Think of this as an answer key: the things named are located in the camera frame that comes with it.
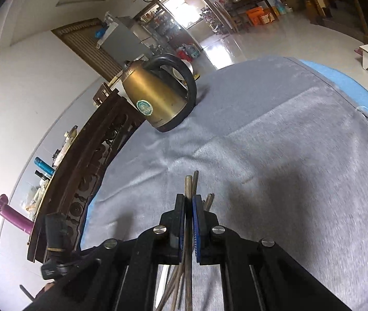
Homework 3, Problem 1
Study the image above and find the teal bottle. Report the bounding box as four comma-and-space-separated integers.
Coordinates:
34, 157, 55, 175

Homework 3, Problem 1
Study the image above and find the grey refrigerator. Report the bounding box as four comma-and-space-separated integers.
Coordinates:
101, 16, 150, 68

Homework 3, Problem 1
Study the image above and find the gold electric kettle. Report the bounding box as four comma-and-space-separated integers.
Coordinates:
121, 53, 198, 133

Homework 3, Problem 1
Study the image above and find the purple thermos bottle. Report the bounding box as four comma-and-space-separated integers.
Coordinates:
0, 194, 33, 234

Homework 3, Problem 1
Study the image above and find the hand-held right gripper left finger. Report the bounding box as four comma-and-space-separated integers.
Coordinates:
22, 194, 188, 311

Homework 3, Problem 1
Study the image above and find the dark wooden side table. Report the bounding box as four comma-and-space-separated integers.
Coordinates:
218, 0, 278, 30

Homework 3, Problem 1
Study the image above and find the glass display cabinet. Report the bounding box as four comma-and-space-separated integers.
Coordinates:
138, 2, 175, 44

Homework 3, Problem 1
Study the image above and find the orange cardboard box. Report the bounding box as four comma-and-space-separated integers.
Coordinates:
247, 6, 277, 26

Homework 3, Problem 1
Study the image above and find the carved dark wooden table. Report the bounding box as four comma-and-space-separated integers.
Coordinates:
26, 87, 145, 263

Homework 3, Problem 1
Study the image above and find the brown wooden door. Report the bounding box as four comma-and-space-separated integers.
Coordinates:
52, 19, 123, 81

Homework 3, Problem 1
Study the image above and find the wooden chair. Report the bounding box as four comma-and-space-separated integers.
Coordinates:
93, 82, 112, 107

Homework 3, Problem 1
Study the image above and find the grey tablecloth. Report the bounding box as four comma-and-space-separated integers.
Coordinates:
80, 56, 368, 311

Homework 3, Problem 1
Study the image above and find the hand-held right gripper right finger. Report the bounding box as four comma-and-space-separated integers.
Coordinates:
193, 194, 353, 311

